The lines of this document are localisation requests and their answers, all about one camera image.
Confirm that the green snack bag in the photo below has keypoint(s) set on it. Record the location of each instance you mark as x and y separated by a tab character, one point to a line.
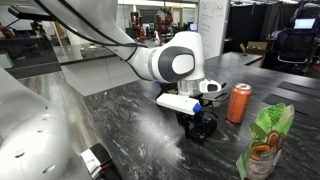
268	133

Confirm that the laptop screen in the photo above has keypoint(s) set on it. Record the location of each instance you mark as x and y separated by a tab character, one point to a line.
304	23

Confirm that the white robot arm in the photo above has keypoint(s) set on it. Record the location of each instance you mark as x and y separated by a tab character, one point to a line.
35	133

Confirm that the black rectangular duster eraser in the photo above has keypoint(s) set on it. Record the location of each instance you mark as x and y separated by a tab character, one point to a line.
198	130

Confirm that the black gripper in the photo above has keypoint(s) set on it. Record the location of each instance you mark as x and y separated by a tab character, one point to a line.
183	118

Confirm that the white whiteboard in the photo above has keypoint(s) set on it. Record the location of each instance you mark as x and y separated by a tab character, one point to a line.
212	24

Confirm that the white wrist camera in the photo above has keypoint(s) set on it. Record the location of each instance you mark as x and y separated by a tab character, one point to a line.
179	103

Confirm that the black overhead camera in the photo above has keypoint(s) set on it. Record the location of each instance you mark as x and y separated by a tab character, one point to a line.
29	13

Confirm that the orange soda can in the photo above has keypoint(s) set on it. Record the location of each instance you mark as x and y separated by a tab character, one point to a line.
238	102

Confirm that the black office chair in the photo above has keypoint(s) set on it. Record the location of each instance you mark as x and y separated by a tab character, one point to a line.
296	50

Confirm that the cardboard box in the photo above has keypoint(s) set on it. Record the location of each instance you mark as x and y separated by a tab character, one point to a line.
254	48

